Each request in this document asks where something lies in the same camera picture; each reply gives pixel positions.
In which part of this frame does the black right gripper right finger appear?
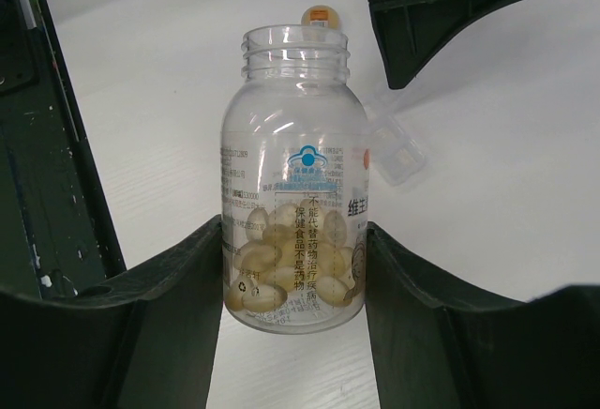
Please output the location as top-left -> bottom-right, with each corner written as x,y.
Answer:
366,224 -> 599,408

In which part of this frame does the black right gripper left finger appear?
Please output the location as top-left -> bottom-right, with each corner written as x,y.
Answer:
1,218 -> 223,408

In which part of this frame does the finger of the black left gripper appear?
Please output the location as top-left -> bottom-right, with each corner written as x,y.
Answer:
368,0 -> 523,90

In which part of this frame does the orange bottle cap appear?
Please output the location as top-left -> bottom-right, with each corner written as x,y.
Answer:
300,5 -> 341,30

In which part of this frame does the translucent weekly pill organizer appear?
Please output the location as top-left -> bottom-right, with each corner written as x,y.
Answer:
364,87 -> 426,187

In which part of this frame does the clear pill bottle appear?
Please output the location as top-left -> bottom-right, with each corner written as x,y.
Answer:
220,24 -> 369,335

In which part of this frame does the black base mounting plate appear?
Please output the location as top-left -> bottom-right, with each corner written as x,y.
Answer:
1,0 -> 125,299

